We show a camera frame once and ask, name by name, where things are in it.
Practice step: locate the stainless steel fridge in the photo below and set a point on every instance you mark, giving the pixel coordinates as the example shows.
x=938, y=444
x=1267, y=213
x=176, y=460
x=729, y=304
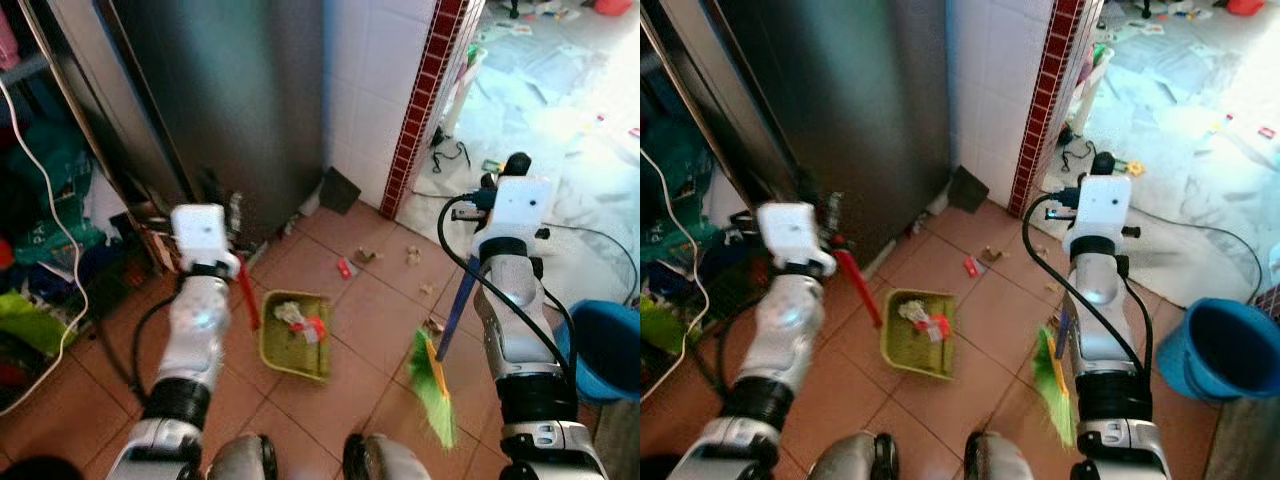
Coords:
x=220, y=100
x=840, y=110

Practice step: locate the crumpled white red trash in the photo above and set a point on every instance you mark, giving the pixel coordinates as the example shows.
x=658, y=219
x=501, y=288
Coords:
x=925, y=318
x=300, y=320

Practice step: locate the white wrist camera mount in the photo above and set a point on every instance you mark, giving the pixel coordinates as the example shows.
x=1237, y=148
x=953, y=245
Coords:
x=790, y=235
x=200, y=235
x=520, y=210
x=1100, y=210

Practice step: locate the blue plastic bucket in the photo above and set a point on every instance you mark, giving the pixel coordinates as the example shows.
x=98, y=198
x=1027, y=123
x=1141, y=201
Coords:
x=610, y=350
x=1225, y=350

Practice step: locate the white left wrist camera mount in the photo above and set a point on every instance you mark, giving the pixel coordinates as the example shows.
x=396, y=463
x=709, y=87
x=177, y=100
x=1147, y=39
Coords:
x=200, y=235
x=790, y=235

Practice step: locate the small red wrapper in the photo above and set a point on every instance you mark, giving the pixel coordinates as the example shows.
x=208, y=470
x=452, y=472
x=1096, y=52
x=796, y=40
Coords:
x=345, y=268
x=971, y=266

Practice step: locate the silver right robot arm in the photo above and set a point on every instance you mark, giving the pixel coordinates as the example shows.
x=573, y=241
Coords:
x=1100, y=330
x=520, y=340

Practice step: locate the small black box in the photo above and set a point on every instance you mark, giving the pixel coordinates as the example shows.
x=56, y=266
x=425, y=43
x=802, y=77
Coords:
x=968, y=190
x=340, y=190

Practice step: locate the robot left leg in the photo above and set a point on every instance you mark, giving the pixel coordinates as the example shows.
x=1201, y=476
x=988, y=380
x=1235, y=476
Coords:
x=240, y=460
x=850, y=460

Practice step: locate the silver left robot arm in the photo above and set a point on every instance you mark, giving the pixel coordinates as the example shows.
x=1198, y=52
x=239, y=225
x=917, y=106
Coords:
x=785, y=340
x=195, y=340

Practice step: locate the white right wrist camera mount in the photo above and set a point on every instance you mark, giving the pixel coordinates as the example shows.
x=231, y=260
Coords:
x=520, y=210
x=1100, y=210

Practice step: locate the teal plastic bag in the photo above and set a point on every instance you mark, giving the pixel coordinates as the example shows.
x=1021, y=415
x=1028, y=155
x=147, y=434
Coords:
x=675, y=170
x=35, y=180

